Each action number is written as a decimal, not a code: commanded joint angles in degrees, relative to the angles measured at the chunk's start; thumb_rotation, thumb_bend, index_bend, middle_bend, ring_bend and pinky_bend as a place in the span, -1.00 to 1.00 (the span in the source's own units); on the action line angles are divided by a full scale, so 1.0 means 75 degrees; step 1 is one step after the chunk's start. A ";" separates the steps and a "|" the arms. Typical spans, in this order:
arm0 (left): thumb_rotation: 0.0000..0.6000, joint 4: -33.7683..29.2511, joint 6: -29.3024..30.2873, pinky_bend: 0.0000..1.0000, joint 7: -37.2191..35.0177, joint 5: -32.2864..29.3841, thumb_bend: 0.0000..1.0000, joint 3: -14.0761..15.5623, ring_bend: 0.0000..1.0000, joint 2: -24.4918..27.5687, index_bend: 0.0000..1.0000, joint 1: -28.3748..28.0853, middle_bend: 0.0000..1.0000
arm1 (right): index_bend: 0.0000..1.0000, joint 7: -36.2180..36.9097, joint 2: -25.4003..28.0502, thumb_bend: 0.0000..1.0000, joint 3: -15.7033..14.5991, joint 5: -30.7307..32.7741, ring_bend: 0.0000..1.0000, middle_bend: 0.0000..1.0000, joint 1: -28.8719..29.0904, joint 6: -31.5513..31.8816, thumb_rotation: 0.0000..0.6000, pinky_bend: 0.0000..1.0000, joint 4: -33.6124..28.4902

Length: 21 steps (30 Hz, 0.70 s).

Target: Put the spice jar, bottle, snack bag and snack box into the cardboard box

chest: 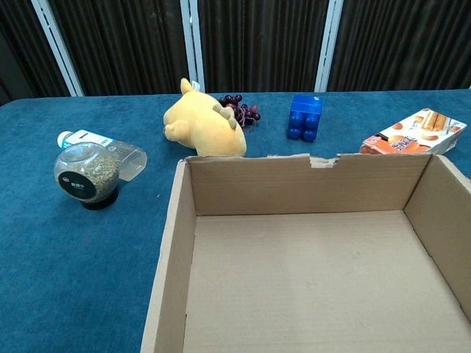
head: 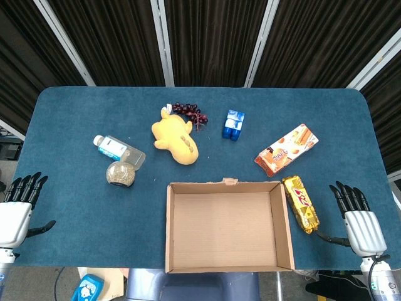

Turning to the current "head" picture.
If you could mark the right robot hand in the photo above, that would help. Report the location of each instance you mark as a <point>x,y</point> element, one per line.
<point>363,232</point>

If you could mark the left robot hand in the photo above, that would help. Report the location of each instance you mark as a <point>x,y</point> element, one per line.
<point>15,222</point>

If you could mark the gold snack packet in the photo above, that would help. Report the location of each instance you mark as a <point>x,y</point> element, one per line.
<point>302,205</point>

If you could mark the orange biscuit box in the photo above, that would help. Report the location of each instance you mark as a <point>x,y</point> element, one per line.
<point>285,152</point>

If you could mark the round glass grain jar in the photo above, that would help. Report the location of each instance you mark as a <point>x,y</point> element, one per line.
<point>120,174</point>

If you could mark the transparent bottle white cap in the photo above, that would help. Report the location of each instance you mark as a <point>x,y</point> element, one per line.
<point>109,147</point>

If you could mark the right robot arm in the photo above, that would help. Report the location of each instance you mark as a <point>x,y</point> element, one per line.
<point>382,279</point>

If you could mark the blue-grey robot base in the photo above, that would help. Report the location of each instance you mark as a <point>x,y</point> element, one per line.
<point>188,287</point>

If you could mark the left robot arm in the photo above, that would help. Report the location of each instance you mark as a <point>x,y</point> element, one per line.
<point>4,260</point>

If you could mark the open cardboard box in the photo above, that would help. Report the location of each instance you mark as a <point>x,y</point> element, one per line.
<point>225,225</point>

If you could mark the black floor equipment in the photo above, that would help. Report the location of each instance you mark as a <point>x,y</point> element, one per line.
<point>9,150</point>

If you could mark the blue felt table cover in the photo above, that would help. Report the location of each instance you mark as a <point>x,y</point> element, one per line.
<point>94,219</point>

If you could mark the blue cartoon slipper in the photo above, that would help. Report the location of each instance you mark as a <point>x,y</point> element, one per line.
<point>89,287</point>

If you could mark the grey metal table leg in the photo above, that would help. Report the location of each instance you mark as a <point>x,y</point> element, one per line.
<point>279,287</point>

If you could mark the blue toy building block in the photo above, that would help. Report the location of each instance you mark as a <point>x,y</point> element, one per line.
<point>232,125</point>

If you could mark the yellow plush toy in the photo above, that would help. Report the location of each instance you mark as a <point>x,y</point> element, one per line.
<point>175,138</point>

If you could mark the dark red grape bunch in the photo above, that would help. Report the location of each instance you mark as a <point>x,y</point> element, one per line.
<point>185,109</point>

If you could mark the dark pleated curtain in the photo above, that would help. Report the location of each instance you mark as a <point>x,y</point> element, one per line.
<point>213,40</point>

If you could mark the white metal frame post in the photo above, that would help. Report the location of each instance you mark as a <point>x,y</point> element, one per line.
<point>376,61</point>
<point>161,37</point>
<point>261,40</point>
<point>62,40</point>
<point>395,177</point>
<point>12,130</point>

